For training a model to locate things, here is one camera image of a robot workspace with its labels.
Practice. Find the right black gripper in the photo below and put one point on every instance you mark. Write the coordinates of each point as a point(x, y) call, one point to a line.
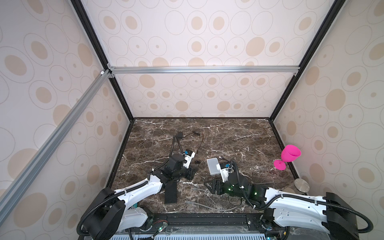
point(215, 183)

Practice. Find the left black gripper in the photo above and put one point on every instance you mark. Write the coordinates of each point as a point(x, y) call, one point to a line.
point(190, 174)

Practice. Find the black power adapter with plug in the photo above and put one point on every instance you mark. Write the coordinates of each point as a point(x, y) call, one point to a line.
point(177, 139)

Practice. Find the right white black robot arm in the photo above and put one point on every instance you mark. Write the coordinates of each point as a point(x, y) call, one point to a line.
point(329, 214)

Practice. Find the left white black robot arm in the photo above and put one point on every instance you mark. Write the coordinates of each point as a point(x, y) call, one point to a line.
point(113, 211)

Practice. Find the white rectangular device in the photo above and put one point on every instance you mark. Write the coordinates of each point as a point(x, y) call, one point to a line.
point(214, 166)

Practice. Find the pink plastic goblet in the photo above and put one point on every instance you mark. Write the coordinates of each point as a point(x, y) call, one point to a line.
point(289, 154)

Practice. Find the silver round metal lid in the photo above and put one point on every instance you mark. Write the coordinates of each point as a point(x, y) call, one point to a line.
point(301, 185)

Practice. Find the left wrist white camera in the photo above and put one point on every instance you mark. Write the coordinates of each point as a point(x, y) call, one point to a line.
point(188, 156)

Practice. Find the small black adapter with cable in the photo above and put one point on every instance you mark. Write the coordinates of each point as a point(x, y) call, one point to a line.
point(202, 136)

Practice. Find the black front rail base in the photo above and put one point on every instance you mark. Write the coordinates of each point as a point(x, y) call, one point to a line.
point(204, 223)

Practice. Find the horizontal aluminium frame bar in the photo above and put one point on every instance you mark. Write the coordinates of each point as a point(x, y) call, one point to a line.
point(202, 70)

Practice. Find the left diagonal aluminium frame bar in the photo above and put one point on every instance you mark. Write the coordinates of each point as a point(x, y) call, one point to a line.
point(21, 184)

